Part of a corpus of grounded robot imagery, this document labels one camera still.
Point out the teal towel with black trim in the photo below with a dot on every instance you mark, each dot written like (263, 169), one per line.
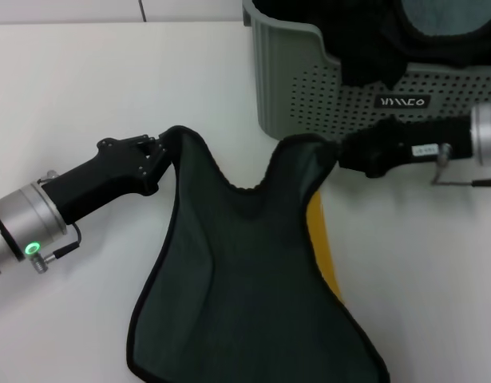
(440, 16)

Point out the grey-green perforated storage box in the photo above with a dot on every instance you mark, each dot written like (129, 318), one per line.
(281, 80)

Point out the green and yellow towel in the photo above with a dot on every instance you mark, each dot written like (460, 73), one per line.
(245, 279)

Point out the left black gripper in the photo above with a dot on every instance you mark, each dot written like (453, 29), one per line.
(105, 179)

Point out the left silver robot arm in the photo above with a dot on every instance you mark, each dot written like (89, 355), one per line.
(21, 223)

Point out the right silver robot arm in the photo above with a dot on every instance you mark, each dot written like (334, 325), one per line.
(488, 135)

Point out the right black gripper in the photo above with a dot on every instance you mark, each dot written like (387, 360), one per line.
(428, 141)

